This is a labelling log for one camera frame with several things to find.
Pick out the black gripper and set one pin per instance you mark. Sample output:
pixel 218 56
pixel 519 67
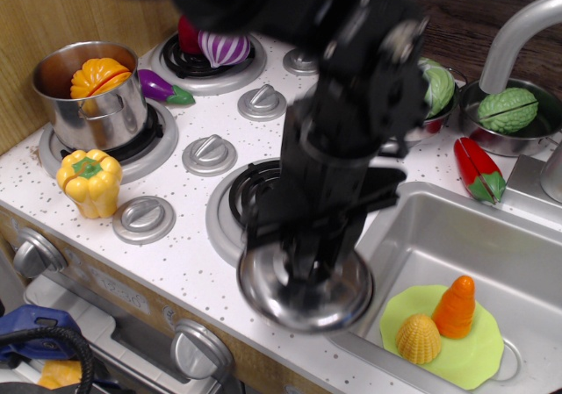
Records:
pixel 319 202

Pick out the shiny steel pot lid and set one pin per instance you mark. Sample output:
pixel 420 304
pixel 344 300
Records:
pixel 327 301

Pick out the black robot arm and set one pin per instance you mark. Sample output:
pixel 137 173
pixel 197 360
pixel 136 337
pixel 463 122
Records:
pixel 370 89

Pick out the front right black burner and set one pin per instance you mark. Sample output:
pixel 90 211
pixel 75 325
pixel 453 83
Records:
pixel 225 232

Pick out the black burner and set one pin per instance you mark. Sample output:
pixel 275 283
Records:
pixel 225 232
pixel 148 151
pixel 194 73

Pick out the silver sink basin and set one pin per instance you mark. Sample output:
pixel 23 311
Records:
pixel 432 237

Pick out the yellow toy corn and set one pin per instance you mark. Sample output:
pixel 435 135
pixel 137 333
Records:
pixel 418 339

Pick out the silver stovetop knob middle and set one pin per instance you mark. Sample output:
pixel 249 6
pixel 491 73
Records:
pixel 209 156

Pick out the silver stovetop knob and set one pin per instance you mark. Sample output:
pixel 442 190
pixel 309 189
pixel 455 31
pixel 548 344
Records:
pixel 262 104
pixel 300 63
pixel 143 220
pixel 209 156

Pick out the orange toy carrot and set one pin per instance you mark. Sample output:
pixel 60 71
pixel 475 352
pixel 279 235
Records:
pixel 454 312

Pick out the silver stovetop knob upper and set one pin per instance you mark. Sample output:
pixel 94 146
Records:
pixel 262 104

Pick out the shallow steel pan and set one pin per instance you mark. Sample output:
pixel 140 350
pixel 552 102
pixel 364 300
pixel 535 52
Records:
pixel 432 126

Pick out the right oven front knob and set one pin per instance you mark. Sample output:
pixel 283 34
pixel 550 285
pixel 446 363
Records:
pixel 198 353

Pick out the oven knob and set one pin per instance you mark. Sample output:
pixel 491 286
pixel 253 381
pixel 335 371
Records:
pixel 198 353
pixel 36 254

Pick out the red toy chili pepper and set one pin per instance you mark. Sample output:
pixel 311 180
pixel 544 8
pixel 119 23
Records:
pixel 480 175

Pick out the silver stovetop knob front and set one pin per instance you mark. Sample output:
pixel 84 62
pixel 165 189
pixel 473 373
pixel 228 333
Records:
pixel 143 220

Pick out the silver stovetop knob back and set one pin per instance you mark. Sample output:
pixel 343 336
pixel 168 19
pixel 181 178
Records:
pixel 300 63

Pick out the lime green plate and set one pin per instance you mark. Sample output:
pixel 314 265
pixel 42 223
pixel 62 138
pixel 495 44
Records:
pixel 467 362

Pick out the front left black burner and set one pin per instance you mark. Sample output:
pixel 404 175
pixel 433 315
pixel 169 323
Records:
pixel 148 151

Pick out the green toy cabbage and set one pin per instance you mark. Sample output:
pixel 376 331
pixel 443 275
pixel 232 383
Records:
pixel 441 85

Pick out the back left black burner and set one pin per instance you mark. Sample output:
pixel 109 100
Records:
pixel 194 73

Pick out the purple striped toy onion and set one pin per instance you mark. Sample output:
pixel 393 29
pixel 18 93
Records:
pixel 223 51

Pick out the purple toy eggplant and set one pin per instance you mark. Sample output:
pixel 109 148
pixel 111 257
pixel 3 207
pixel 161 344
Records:
pixel 156 88

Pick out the green bumpy toy gourd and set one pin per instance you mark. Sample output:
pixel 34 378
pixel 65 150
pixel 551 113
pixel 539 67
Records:
pixel 509 111

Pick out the yellow toy bell pepper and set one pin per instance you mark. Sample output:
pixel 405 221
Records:
pixel 92 181

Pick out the dark red toy vegetable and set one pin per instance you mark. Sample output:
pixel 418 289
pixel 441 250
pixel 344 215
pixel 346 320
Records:
pixel 188 36

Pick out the steel bowl by faucet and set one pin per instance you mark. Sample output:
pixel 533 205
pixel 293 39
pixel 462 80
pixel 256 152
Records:
pixel 532 139

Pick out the tall steel pot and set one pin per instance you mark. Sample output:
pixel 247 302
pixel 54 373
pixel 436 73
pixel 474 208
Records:
pixel 105 121

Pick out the orange toy pumpkin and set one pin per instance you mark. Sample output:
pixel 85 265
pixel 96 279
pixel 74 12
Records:
pixel 97 76

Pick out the left oven front knob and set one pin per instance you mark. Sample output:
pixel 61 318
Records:
pixel 36 254

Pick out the yellow object bottom left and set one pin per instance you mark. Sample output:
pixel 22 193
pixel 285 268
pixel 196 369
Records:
pixel 58 374

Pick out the blue clamp tool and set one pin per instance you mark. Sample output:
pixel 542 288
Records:
pixel 31 317

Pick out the silver faucet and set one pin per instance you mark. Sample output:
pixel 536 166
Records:
pixel 512 37

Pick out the silver oven door handle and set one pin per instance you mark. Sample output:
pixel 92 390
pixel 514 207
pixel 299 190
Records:
pixel 98 327

